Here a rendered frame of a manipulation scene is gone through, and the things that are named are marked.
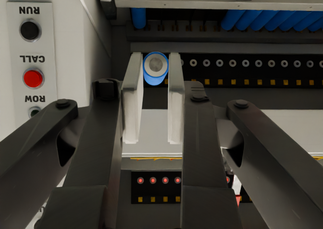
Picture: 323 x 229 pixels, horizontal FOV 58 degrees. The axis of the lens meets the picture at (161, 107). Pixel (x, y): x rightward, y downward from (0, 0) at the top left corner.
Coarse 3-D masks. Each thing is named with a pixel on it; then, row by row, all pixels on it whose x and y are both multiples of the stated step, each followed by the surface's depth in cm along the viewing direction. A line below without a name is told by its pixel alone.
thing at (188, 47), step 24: (96, 0) 32; (96, 24) 32; (120, 24) 44; (144, 48) 44; (168, 48) 45; (192, 48) 45; (216, 48) 45; (240, 48) 45; (264, 48) 45; (288, 48) 45; (312, 48) 46
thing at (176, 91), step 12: (180, 60) 18; (180, 72) 16; (168, 84) 18; (180, 84) 14; (168, 96) 16; (180, 96) 14; (168, 108) 14; (180, 108) 14; (168, 120) 14; (180, 120) 14; (168, 132) 14; (180, 132) 14
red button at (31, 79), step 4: (28, 72) 27; (32, 72) 27; (36, 72) 27; (24, 76) 27; (28, 76) 27; (32, 76) 27; (36, 76) 27; (40, 76) 27; (24, 80) 27; (28, 80) 27; (32, 80) 27; (36, 80) 27; (40, 80) 27; (28, 84) 27; (32, 84) 27; (36, 84) 27
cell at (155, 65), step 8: (152, 56) 19; (160, 56) 19; (144, 64) 19; (152, 64) 19; (160, 64) 19; (168, 64) 19; (144, 72) 19; (152, 72) 19; (160, 72) 19; (152, 80) 21; (160, 80) 22
